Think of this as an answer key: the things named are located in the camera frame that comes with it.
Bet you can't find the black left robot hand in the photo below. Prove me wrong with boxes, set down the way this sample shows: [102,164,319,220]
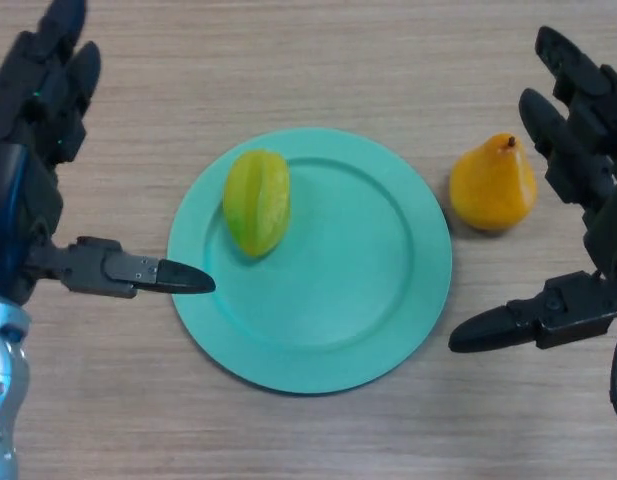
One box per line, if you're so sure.
[0,0,217,307]

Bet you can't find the green round plate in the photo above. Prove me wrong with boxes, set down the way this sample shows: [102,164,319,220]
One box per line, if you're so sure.
[166,126,453,396]

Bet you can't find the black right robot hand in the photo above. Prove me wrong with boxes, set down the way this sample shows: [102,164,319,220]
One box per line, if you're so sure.
[447,25,617,355]

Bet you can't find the orange yellow pear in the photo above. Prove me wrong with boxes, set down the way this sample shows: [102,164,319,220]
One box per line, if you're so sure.
[448,132,539,231]

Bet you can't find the yellow green starfruit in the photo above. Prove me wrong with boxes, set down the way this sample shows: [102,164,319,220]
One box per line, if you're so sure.
[222,148,293,259]

